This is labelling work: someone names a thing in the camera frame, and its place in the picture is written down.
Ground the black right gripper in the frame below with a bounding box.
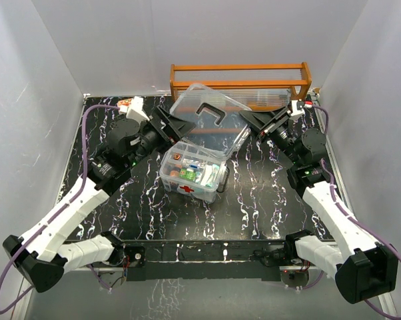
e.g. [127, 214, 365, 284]
[237, 107, 302, 166]

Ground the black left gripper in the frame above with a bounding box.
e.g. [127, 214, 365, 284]
[126, 106, 195, 168]

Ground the amber bottle orange cap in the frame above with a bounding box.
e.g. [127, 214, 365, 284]
[169, 163, 182, 177]

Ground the clear medicine kit box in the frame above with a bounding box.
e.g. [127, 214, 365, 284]
[159, 142, 229, 203]

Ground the clear kit box lid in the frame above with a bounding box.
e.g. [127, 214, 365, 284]
[170, 83, 251, 160]

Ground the green wind oil box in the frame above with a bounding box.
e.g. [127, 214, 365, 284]
[180, 169, 197, 181]

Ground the clear compartment organizer tray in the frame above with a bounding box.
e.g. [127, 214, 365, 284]
[160, 142, 226, 190]

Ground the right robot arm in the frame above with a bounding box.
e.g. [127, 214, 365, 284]
[239, 108, 398, 304]

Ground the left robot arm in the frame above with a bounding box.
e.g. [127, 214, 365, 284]
[3, 107, 196, 293]

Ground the orange wooden shelf rack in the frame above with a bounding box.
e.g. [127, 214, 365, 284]
[170, 62, 312, 111]

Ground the orange snack packet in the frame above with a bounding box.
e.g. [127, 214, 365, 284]
[117, 98, 132, 107]

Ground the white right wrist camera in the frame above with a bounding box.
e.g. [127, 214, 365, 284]
[288, 100, 313, 121]

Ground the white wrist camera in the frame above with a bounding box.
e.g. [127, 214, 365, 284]
[118, 96, 149, 124]
[288, 100, 313, 121]

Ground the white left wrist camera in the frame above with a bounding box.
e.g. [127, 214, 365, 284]
[118, 96, 149, 124]

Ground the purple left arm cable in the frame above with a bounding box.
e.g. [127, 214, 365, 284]
[0, 103, 128, 316]

